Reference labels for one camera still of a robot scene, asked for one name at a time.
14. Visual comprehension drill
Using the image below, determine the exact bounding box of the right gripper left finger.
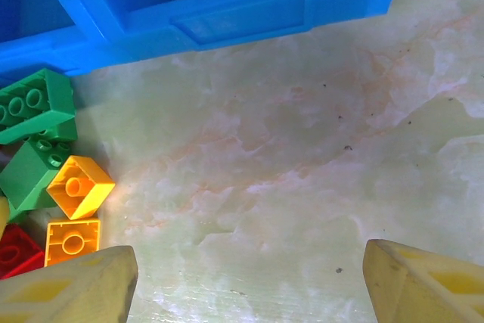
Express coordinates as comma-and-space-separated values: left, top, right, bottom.
0, 245, 138, 323

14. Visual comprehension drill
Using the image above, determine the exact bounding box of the blue three-compartment bin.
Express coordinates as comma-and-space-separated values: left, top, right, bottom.
0, 0, 404, 79

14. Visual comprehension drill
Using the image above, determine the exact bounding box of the long green lego brick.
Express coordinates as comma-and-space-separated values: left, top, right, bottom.
0, 67, 77, 146

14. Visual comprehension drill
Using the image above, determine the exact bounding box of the square green lego brick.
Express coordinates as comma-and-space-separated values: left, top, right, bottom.
0, 136, 73, 213

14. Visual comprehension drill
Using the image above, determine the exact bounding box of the square yellow lego brick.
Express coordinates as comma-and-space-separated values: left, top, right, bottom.
45, 154, 116, 221
44, 217, 103, 267

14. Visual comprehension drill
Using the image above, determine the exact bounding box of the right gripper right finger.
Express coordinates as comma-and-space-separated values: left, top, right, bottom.
362, 238, 484, 323

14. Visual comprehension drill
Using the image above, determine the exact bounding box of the red lego brick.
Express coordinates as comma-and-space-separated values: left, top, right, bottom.
0, 222, 46, 281

